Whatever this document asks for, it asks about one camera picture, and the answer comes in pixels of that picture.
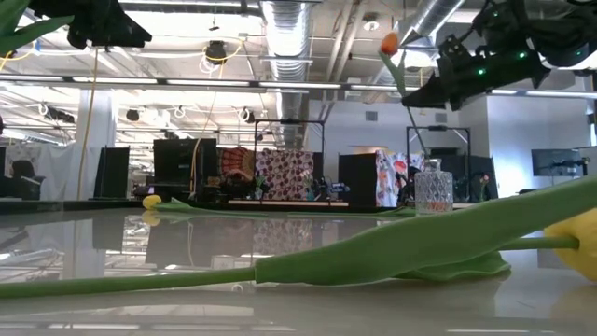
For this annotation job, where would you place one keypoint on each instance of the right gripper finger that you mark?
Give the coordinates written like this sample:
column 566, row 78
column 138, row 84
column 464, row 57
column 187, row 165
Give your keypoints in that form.
column 434, row 95

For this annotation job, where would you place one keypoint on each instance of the orange mandala tapestry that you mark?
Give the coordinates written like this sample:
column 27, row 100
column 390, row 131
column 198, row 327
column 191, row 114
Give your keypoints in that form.
column 235, row 163

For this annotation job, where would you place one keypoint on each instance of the dark purple artificial tulip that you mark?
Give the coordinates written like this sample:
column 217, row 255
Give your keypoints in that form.
column 28, row 35

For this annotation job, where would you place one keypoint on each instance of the large black cabinet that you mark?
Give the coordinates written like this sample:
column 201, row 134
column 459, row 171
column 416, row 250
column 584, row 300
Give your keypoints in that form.
column 172, row 163

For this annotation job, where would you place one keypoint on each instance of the red floral patterned cloth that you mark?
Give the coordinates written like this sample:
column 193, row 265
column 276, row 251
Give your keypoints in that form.
column 284, row 172

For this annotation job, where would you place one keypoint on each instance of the black square panel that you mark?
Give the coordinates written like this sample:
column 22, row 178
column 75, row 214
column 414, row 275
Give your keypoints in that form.
column 356, row 179

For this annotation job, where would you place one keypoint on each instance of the wooden background table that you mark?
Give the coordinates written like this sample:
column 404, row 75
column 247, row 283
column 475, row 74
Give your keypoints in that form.
column 280, row 202

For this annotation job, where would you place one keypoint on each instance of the multicolour floral cloth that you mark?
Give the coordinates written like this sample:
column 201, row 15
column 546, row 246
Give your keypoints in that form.
column 387, row 182

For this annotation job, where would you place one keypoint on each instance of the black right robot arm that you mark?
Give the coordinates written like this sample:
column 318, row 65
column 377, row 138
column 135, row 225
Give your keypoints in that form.
column 559, row 32

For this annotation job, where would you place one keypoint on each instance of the black office chair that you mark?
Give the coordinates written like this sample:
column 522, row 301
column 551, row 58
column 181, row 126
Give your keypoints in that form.
column 25, row 177

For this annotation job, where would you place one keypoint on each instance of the silver smooth ventilation duct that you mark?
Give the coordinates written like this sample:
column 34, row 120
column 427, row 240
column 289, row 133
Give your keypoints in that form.
column 429, row 18

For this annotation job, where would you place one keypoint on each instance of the white cloth screen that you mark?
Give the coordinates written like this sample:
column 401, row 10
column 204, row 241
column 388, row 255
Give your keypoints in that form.
column 56, row 168

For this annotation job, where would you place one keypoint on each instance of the narrow black panel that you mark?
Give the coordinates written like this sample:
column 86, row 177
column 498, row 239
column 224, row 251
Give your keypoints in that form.
column 112, row 172

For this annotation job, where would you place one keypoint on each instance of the clear cut-glass vase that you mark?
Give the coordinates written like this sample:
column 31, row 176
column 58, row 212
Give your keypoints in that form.
column 434, row 191

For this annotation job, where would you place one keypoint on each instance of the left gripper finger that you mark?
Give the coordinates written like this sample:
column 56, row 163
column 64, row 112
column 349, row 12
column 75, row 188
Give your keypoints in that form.
column 112, row 28

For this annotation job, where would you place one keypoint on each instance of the long ceiling light strip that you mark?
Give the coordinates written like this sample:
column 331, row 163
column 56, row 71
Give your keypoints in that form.
column 210, row 82

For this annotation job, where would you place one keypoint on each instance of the yellow artificial tulip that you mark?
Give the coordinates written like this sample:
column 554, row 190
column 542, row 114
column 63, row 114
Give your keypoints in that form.
column 420, row 238
column 151, row 201

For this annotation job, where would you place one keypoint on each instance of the black background rig frame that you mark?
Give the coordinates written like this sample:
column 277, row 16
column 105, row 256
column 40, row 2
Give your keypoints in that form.
column 289, row 121
column 438, row 127

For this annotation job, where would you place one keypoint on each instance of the round black ceiling device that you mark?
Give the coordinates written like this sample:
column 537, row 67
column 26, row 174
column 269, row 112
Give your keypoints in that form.
column 216, row 51

